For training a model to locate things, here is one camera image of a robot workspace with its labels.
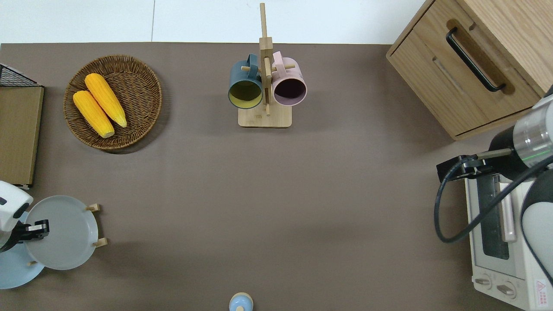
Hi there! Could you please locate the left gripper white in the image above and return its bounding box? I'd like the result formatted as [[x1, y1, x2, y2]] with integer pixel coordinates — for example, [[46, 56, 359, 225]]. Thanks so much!
[[0, 180, 51, 254]]

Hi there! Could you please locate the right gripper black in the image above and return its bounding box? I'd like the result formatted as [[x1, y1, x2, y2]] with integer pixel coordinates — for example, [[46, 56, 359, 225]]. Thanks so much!
[[436, 128, 525, 183]]

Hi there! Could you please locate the gray plate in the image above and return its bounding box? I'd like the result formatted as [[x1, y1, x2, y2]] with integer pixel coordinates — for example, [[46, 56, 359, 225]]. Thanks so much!
[[23, 195, 99, 271]]

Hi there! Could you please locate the light blue plate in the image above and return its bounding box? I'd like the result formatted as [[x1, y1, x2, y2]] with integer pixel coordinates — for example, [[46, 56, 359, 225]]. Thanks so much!
[[0, 211, 45, 290]]

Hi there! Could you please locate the wooden plate rack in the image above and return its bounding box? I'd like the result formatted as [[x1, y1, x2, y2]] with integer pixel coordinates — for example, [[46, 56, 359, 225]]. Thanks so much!
[[26, 203, 108, 267]]

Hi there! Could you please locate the wooden drawer cabinet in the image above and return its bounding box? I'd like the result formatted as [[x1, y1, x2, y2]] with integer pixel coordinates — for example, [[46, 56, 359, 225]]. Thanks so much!
[[385, 0, 553, 141]]

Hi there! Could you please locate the white toaster oven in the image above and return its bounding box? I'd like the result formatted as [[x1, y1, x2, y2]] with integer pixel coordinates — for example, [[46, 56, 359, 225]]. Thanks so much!
[[464, 174, 553, 311]]

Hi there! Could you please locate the yellow corn cob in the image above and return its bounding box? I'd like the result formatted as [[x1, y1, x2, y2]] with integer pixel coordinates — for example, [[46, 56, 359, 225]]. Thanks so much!
[[84, 73, 128, 128], [72, 90, 116, 139]]

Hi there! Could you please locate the round brown wicker basket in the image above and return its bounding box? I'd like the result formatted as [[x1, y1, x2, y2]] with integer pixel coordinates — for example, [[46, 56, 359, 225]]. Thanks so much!
[[63, 54, 163, 151]]

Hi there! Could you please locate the brown table mat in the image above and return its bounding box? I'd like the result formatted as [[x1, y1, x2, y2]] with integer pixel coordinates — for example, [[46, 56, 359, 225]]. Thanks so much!
[[0, 42, 553, 311]]

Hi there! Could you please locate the pink mug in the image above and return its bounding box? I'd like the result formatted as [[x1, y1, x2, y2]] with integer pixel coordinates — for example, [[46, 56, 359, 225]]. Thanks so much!
[[271, 51, 308, 107]]

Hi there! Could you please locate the wooden mug tree stand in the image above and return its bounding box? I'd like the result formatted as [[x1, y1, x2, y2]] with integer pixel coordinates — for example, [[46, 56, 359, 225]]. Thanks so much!
[[238, 2, 293, 129]]

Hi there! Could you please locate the blue call bell wooden base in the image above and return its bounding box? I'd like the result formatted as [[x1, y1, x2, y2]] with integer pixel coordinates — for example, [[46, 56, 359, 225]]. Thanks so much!
[[229, 292, 254, 311]]

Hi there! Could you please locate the dark teal mug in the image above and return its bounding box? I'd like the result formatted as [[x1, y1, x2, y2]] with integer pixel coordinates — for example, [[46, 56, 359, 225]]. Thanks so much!
[[228, 53, 264, 110]]

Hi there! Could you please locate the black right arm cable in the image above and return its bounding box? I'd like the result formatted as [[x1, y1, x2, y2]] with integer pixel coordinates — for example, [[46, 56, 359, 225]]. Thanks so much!
[[434, 156, 553, 244]]

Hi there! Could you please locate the wire basket shelf with cloth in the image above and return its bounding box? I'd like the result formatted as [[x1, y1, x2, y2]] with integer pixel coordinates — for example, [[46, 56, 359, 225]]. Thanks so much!
[[0, 63, 45, 190]]

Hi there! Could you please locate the black cabinet handle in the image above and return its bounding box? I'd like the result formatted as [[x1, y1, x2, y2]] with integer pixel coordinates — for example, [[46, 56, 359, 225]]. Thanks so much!
[[445, 26, 506, 93]]

